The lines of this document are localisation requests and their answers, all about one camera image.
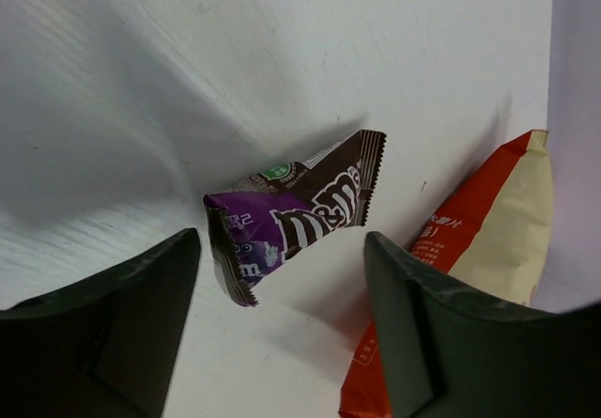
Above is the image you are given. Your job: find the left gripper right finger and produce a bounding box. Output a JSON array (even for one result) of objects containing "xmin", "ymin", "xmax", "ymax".
[{"xmin": 363, "ymin": 232, "xmax": 600, "ymax": 417}]

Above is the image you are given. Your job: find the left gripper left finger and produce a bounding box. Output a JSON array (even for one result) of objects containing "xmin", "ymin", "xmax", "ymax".
[{"xmin": 1, "ymin": 228, "xmax": 201, "ymax": 417}]

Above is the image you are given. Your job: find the orange chips bag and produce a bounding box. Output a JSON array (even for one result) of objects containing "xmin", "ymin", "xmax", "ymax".
[{"xmin": 339, "ymin": 130, "xmax": 553, "ymax": 417}]

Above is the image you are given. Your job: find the purple M&M's packet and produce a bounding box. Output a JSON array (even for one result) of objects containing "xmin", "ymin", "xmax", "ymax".
[{"xmin": 203, "ymin": 130, "xmax": 386, "ymax": 307}]

